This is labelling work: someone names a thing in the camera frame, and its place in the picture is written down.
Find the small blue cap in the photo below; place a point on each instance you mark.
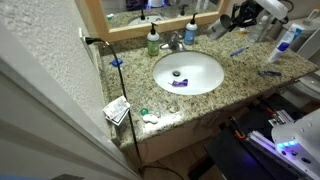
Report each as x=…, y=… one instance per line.
x=116, y=62

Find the white oval sink basin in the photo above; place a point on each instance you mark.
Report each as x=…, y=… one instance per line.
x=206, y=76

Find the white toilet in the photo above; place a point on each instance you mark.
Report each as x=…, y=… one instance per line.
x=310, y=85

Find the chrome faucet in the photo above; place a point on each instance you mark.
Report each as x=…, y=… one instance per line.
x=174, y=43

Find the blue toothbrush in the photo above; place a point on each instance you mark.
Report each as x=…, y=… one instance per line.
x=239, y=51

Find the green white contact lens case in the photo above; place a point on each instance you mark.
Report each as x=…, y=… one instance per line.
x=150, y=118

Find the blue soap pump bottle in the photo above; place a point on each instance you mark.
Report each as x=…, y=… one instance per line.
x=190, y=35

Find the black cart platform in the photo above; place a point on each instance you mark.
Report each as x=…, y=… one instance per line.
x=233, y=160

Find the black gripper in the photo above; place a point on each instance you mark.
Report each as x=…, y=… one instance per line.
x=251, y=11

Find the wooden vanity cabinet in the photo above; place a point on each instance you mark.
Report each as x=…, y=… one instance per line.
x=173, y=140

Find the blue razor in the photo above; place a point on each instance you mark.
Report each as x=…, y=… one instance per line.
x=270, y=73

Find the tall white cream tube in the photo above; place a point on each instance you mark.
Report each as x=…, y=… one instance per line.
x=293, y=33

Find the green soap pump bottle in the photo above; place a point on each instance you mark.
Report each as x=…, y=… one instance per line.
x=153, y=45

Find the clear plastic bottle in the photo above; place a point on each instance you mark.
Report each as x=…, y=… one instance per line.
x=261, y=33

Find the purple wrapper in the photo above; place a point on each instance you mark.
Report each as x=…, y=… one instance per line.
x=180, y=83

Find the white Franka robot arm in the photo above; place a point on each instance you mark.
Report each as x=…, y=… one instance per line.
x=276, y=6

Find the white wall outlet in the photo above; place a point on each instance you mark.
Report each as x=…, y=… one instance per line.
x=87, y=46

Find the white door frame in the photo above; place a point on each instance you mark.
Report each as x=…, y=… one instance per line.
x=50, y=133

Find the black orange clamp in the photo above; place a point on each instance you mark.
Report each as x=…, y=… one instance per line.
x=238, y=131
x=268, y=108

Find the white bottle with blue cap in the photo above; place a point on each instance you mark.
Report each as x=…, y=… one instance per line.
x=276, y=55

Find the aluminium robot base mount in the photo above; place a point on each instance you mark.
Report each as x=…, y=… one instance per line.
x=263, y=141

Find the silver metal cup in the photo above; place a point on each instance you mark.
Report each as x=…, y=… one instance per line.
x=216, y=28

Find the wood framed wall mirror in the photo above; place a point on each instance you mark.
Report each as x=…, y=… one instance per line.
x=100, y=23

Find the stack of card packets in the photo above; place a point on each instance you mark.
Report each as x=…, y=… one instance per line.
x=116, y=109

